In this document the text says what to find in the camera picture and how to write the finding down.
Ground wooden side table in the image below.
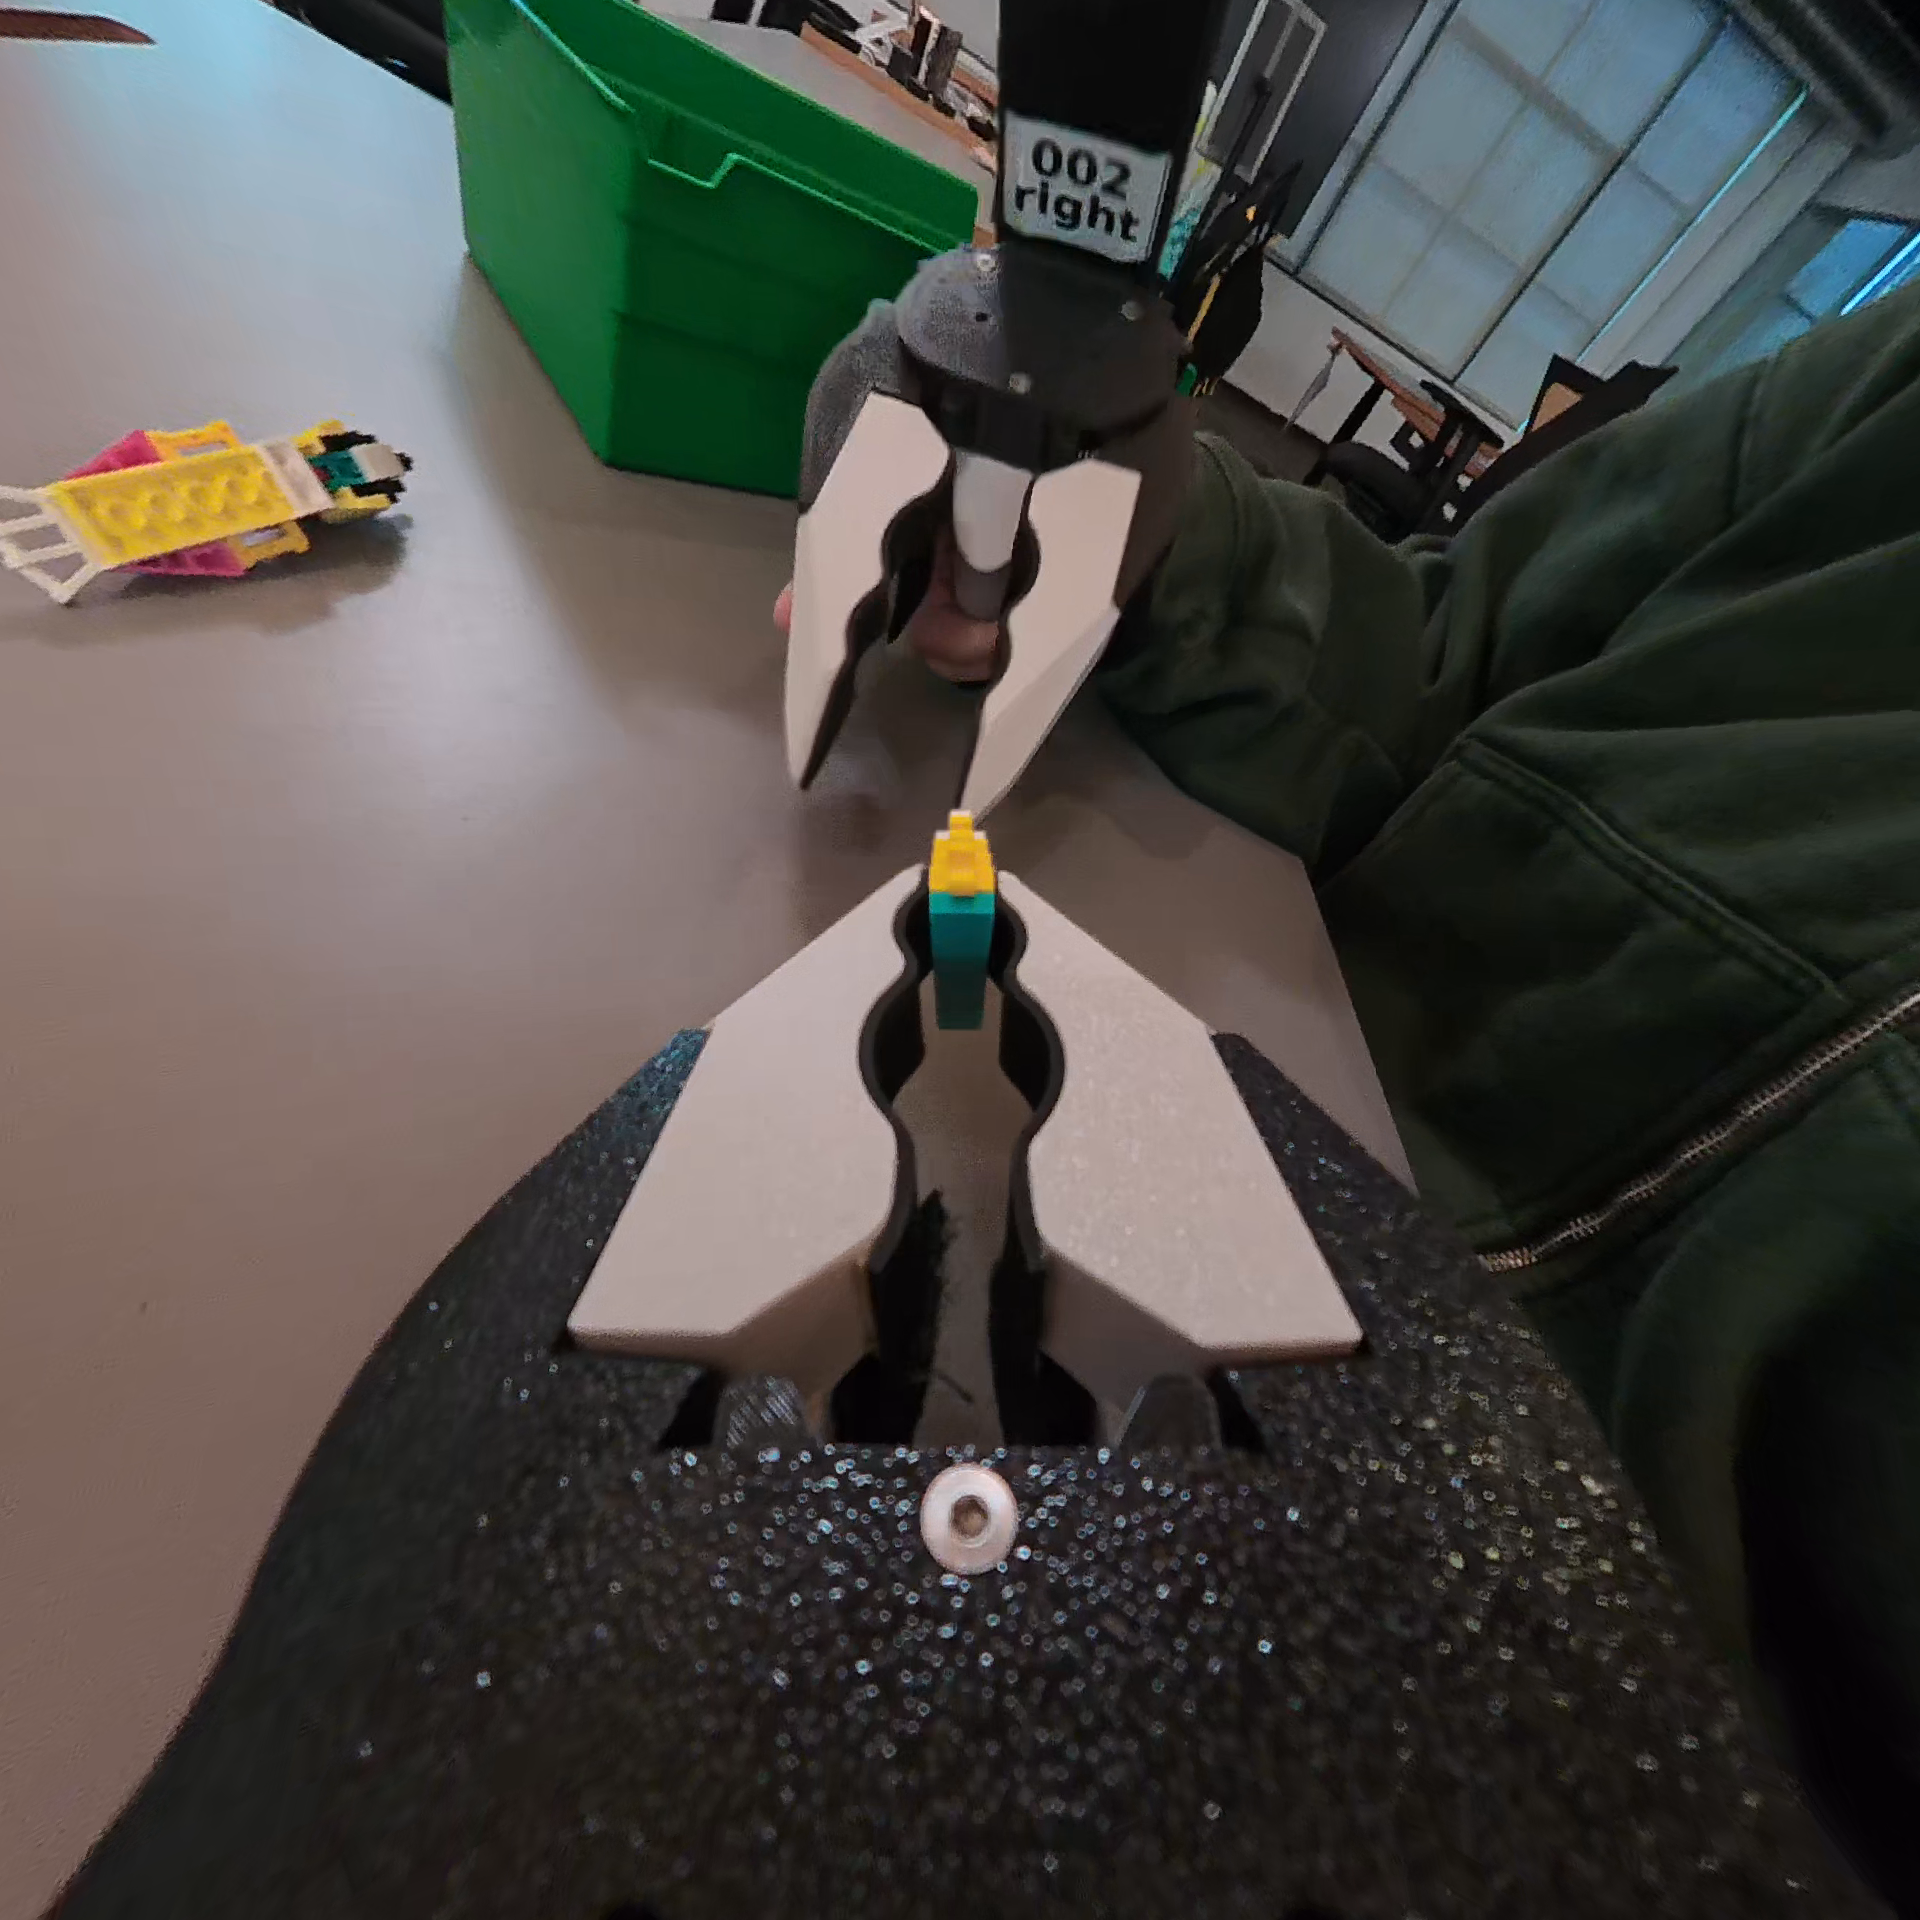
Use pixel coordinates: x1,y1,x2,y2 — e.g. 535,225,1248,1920
1325,329,1501,484

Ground yellow pink lego model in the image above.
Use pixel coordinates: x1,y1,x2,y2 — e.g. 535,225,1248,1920
0,418,415,607

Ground person's right hand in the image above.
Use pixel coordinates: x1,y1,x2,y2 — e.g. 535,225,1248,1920
894,510,1044,687

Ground person's right forearm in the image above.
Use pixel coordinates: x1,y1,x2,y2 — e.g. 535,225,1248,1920
1092,277,1920,902

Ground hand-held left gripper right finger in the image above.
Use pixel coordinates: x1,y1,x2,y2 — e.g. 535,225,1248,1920
983,871,1367,1438

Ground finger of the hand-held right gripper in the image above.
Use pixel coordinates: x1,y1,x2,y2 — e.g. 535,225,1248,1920
957,453,1145,820
783,392,952,793

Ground small yellow lego assembly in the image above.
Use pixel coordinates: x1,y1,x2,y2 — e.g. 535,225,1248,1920
921,807,1000,1032

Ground black wooden chair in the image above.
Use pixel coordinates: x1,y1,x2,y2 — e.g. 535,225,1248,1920
1499,353,1681,505

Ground person's green jacket torso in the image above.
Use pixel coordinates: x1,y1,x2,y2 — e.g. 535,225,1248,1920
1316,704,1920,1920

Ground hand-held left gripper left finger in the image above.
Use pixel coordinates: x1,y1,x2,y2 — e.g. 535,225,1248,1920
567,861,942,1431

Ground green plastic bin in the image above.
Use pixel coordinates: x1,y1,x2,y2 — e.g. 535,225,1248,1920
444,0,981,500

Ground frosted glass window wall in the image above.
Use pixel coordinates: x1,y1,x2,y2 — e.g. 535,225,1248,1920
1267,0,1854,425

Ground black office chair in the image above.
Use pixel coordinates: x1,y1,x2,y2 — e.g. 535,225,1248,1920
1318,381,1504,543

